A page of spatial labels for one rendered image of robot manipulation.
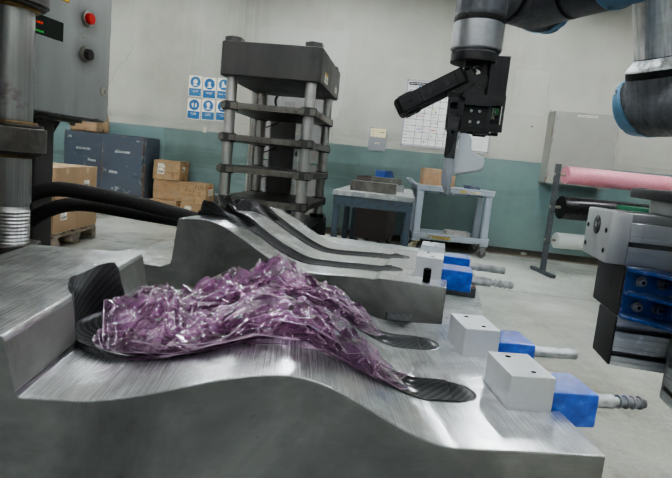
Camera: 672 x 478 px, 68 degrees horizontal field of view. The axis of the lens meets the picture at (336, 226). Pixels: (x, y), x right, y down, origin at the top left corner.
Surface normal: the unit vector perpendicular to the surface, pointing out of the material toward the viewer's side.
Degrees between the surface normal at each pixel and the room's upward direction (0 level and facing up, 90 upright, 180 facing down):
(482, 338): 90
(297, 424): 90
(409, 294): 90
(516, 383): 90
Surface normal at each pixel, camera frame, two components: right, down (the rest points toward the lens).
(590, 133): -0.11, 0.11
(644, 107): -0.87, 0.28
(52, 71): 0.97, 0.12
